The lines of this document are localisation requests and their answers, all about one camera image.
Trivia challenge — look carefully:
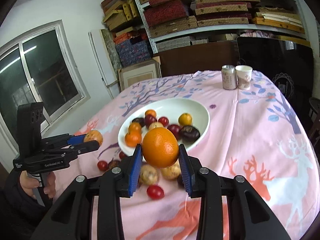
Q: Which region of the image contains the large orange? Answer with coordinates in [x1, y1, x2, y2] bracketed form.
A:
[142, 127, 179, 168]

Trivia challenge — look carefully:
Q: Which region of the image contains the yellow spotted passion fruit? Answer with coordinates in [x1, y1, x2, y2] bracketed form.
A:
[138, 164, 159, 186]

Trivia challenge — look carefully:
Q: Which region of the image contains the orange mandarin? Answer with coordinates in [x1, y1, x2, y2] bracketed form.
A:
[125, 131, 142, 147]

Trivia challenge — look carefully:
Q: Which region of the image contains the person's left hand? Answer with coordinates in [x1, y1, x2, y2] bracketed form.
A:
[20, 171, 56, 199]

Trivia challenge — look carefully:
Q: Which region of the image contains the pale yellow round fruit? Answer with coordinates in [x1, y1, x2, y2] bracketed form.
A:
[83, 129, 103, 146]

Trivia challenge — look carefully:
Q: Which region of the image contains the red cherry tomato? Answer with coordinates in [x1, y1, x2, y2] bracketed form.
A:
[146, 185, 165, 200]

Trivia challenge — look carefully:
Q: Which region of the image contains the dark mangosteen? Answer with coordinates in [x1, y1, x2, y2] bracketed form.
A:
[180, 125, 201, 142]

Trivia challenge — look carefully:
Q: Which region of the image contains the dark red plum right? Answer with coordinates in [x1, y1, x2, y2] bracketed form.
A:
[167, 124, 181, 140]

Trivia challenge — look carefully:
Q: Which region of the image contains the dark red plum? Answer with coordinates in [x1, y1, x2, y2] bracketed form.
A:
[144, 114, 157, 128]
[167, 124, 181, 140]

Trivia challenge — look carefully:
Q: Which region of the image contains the small yellow orange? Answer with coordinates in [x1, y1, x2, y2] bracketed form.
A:
[178, 113, 193, 126]

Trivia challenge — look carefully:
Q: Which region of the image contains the pink deer tablecloth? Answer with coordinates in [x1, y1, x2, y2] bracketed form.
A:
[55, 71, 319, 239]

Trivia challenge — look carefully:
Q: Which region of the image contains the small tangerine in plate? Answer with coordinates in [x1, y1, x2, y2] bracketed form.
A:
[145, 109, 157, 117]

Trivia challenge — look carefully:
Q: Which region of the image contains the white oval plate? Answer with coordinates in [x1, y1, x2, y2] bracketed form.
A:
[118, 98, 210, 156]

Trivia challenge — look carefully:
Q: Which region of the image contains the cardboard box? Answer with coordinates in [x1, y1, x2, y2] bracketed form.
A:
[118, 56, 162, 91]

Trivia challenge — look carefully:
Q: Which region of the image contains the pink drink can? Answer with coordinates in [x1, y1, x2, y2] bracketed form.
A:
[221, 65, 238, 90]

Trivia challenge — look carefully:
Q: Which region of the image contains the white paper cup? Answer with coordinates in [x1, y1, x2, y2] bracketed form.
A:
[235, 65, 253, 90]

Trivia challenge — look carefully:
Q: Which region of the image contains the white metal shelf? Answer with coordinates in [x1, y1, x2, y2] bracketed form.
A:
[135, 0, 310, 53]

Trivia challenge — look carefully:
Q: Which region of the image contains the window with white frame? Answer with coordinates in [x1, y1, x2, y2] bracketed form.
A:
[1, 20, 88, 142]

